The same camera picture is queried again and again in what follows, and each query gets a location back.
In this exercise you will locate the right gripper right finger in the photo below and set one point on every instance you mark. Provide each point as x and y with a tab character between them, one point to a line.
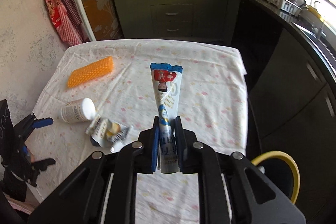
231	188

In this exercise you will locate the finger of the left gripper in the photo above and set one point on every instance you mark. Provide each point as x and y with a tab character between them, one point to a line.
39	123
43	164

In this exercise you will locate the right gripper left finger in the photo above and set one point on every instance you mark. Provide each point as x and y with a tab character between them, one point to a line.
102	188

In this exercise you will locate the blue white toothpaste tube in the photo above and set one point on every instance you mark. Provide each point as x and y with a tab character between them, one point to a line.
166	81

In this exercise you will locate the yellow rim trash bin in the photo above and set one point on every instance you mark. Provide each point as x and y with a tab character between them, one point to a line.
282	170

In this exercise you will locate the green kitchen cabinets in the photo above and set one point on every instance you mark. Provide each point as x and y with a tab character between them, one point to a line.
272	82

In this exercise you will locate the person left hand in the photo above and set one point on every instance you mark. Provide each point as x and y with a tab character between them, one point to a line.
29	156

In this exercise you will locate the white pill bottle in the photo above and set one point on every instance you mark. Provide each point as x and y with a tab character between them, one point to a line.
78	111

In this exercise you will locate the crumpled silver wrapper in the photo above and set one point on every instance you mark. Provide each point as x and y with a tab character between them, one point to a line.
107	134

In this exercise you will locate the orange textured sponge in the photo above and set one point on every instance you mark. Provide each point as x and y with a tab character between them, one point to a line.
90	72

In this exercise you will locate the floral white tablecloth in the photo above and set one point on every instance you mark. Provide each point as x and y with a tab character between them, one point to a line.
133	81

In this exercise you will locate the red checkered apron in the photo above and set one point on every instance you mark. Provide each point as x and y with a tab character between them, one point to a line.
66	20

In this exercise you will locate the small chrome faucet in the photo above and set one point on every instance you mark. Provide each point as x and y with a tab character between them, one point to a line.
319	21

